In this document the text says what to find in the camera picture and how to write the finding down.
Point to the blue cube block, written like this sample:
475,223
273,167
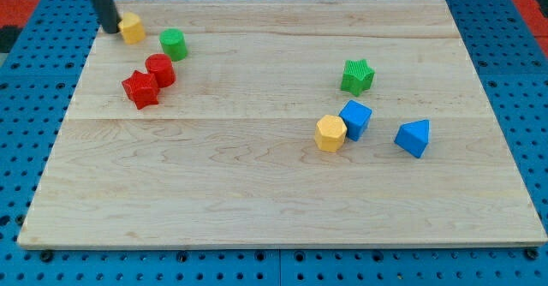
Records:
356,117

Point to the blue triangle block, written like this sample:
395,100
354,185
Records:
413,137

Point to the green star block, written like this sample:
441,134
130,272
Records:
357,77

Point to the yellow hexagon block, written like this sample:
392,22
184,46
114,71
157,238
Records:
330,133

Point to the green cylinder block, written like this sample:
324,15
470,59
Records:
173,44

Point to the red cylinder block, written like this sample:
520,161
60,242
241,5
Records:
160,65

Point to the red star block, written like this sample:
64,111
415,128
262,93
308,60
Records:
142,89

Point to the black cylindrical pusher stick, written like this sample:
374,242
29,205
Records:
107,14

